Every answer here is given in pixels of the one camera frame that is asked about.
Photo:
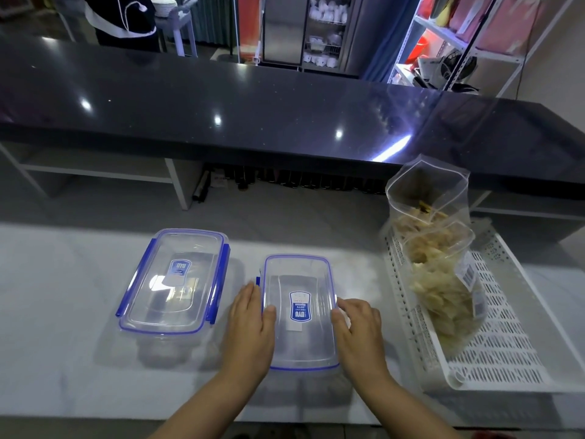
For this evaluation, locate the person's right hand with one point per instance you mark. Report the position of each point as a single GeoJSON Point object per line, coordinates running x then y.
{"type": "Point", "coordinates": [361, 338]}

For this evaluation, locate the person's left hand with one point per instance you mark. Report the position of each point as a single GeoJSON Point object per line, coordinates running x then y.
{"type": "Point", "coordinates": [247, 342]}

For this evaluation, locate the clear blue-clipped plastic container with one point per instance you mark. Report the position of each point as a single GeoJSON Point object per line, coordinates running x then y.
{"type": "Point", "coordinates": [283, 288]}
{"type": "Point", "coordinates": [219, 288]}

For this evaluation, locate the pile of pale food cubes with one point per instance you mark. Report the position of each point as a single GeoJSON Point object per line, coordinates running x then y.
{"type": "Point", "coordinates": [438, 297]}

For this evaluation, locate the bag of pale round snacks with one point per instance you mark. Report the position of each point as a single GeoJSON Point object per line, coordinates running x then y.
{"type": "Point", "coordinates": [475, 288]}

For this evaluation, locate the bag of yellow strip snacks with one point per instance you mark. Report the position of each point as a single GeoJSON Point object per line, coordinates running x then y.
{"type": "Point", "coordinates": [425, 182]}

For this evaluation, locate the person's right forearm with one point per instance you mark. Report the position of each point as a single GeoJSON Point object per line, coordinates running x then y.
{"type": "Point", "coordinates": [407, 411]}

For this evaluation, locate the person's left forearm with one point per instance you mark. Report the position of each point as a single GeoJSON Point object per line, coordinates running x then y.
{"type": "Point", "coordinates": [205, 411]}

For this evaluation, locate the white perforated plastic basket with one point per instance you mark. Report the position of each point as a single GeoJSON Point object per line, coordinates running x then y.
{"type": "Point", "coordinates": [512, 342]}

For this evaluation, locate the black cylindrical canister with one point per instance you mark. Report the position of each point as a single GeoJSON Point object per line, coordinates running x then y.
{"type": "Point", "coordinates": [201, 187]}

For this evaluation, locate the small white box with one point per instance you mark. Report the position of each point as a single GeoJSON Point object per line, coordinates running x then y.
{"type": "Point", "coordinates": [219, 178]}

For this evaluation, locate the black top bar counter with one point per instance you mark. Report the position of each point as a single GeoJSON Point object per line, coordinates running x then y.
{"type": "Point", "coordinates": [228, 95]}

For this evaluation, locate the white small appliance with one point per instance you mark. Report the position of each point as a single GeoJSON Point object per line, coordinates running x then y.
{"type": "Point", "coordinates": [429, 68]}

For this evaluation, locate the white flat mop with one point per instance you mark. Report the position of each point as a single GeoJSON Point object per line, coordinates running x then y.
{"type": "Point", "coordinates": [258, 60]}

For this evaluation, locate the black small appliance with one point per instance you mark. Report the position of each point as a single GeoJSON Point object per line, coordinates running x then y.
{"type": "Point", "coordinates": [457, 68]}

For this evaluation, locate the red bucket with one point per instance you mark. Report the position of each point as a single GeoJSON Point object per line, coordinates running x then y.
{"type": "Point", "coordinates": [416, 50]}

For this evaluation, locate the blue curtain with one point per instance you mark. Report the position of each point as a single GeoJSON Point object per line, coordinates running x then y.
{"type": "Point", "coordinates": [388, 41]}

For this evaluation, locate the white metal shelf rack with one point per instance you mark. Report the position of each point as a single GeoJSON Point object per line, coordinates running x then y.
{"type": "Point", "coordinates": [461, 41]}

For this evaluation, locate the red standing banner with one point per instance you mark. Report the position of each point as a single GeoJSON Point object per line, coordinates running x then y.
{"type": "Point", "coordinates": [249, 27]}

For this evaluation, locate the stainless steel dish cabinet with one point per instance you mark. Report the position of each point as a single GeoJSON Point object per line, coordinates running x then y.
{"type": "Point", "coordinates": [283, 27]}

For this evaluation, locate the teal skirted table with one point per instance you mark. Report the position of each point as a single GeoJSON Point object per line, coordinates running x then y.
{"type": "Point", "coordinates": [215, 22]}

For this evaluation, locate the group of white dishes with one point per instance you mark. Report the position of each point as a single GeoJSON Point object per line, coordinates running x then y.
{"type": "Point", "coordinates": [326, 13]}

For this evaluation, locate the pale plastic serving cart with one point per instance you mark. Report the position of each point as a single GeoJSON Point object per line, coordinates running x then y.
{"type": "Point", "coordinates": [183, 18]}

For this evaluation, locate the red gift box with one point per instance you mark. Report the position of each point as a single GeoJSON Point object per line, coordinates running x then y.
{"type": "Point", "coordinates": [425, 4]}

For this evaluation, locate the narrow pink gift bag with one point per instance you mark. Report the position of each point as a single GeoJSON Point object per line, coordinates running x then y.
{"type": "Point", "coordinates": [466, 13]}

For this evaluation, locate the stack of white plates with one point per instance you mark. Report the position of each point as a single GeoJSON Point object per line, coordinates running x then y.
{"type": "Point", "coordinates": [163, 6]}

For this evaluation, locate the wide pink gift bag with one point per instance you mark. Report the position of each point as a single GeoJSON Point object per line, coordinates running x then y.
{"type": "Point", "coordinates": [507, 22]}

